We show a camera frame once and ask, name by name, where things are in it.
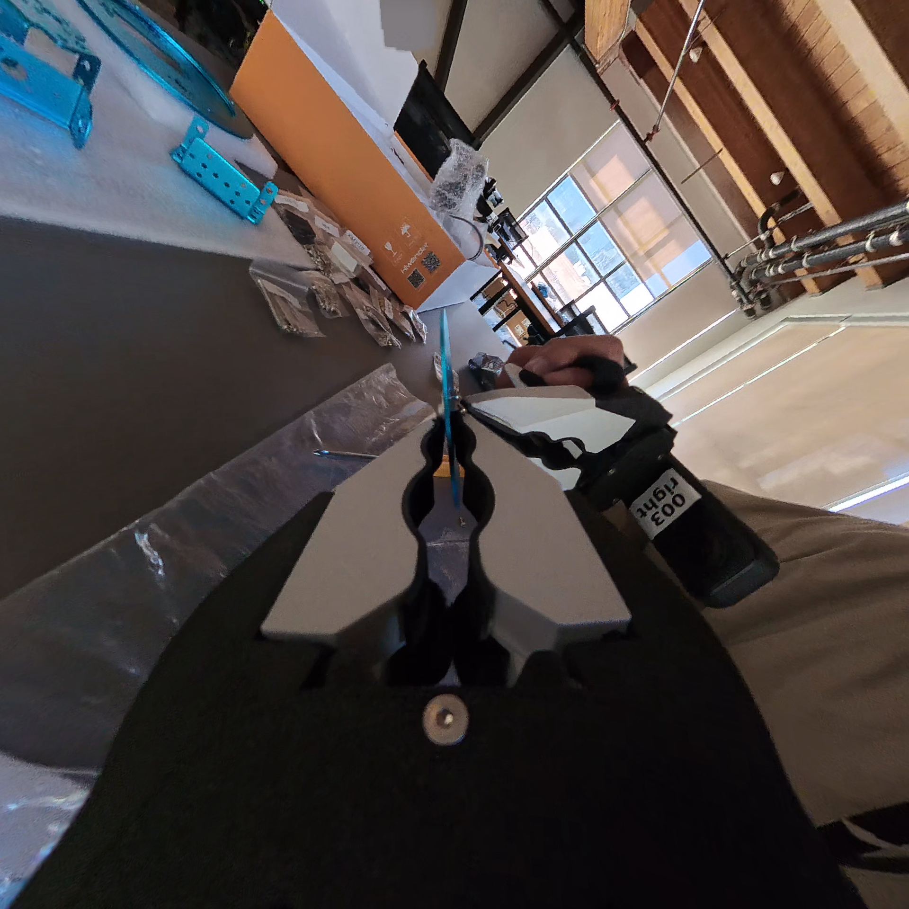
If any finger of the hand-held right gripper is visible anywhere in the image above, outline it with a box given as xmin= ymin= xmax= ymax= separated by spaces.
xmin=462 ymin=385 xmax=638 ymax=452
xmin=533 ymin=451 xmax=589 ymax=494

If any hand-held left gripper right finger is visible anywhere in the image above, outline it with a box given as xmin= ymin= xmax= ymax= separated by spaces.
xmin=460 ymin=415 xmax=633 ymax=674

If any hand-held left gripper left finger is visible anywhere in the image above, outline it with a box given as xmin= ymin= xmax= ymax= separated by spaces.
xmin=260 ymin=418 xmax=441 ymax=681

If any blue round metal plate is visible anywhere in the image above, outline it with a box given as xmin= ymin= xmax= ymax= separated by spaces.
xmin=439 ymin=309 xmax=466 ymax=509

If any person's right hand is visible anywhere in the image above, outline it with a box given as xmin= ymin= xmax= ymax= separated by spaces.
xmin=506 ymin=332 xmax=629 ymax=389

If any tan roller blind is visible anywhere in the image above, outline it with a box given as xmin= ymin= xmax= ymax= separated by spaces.
xmin=642 ymin=312 xmax=909 ymax=530

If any large grid window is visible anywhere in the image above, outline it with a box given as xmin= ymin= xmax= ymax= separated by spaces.
xmin=517 ymin=126 xmax=717 ymax=336

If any clear plastic bag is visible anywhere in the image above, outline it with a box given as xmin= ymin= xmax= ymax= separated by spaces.
xmin=0 ymin=364 xmax=484 ymax=853

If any pile of small parts bags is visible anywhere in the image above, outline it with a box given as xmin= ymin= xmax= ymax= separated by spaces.
xmin=249 ymin=186 xmax=430 ymax=350

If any bubble wrapped item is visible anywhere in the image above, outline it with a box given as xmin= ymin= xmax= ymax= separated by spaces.
xmin=429 ymin=138 xmax=491 ymax=214

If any black flat screen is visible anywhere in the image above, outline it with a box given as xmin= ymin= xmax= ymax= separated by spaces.
xmin=392 ymin=60 xmax=475 ymax=178

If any ceiling pipe bundle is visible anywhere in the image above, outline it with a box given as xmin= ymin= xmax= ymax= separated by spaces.
xmin=731 ymin=199 xmax=909 ymax=321

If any orange cardboard box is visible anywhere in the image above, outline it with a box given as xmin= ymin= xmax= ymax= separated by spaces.
xmin=229 ymin=9 xmax=498 ymax=312

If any white foam sheet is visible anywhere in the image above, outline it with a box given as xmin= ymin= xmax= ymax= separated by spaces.
xmin=0 ymin=0 xmax=317 ymax=271

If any group of blue metal brackets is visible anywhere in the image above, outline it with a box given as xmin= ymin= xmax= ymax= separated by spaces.
xmin=0 ymin=0 xmax=279 ymax=227

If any blue metal ring plate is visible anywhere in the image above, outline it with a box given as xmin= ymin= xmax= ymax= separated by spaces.
xmin=77 ymin=0 xmax=255 ymax=141

